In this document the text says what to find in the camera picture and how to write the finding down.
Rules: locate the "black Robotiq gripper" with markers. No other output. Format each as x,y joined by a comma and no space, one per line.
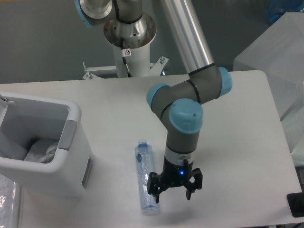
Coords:
174,176

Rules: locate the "white green wrapper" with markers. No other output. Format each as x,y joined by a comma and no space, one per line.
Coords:
43,151

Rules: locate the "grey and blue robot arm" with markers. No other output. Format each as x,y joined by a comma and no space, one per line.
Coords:
178,107

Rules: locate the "white trash can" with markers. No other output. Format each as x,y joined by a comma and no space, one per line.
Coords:
23,117

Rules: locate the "clear blue plastic bottle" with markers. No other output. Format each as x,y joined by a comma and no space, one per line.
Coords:
145,165

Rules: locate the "black device at table edge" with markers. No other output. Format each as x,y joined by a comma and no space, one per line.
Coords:
296,204

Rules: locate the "blue yellow snack packet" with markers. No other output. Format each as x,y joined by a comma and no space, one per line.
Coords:
33,140

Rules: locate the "frosted plastic storage box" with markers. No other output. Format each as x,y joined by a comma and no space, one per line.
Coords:
279,53

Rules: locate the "blue water jug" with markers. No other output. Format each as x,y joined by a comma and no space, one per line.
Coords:
277,8

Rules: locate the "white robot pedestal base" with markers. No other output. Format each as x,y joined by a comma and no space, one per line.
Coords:
131,47

